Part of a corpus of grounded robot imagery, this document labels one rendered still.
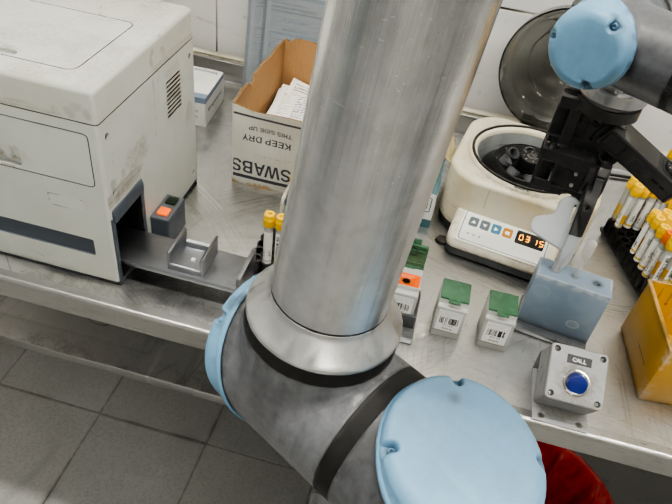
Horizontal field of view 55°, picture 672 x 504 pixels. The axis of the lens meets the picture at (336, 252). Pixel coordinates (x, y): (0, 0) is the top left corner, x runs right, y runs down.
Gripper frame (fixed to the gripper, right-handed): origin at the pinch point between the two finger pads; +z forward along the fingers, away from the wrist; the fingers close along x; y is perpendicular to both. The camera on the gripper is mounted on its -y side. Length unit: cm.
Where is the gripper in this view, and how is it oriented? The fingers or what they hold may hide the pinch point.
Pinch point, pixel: (566, 240)
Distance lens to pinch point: 89.7
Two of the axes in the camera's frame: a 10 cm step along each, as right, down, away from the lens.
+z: -1.2, 7.4, 6.6
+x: -3.7, 5.8, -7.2
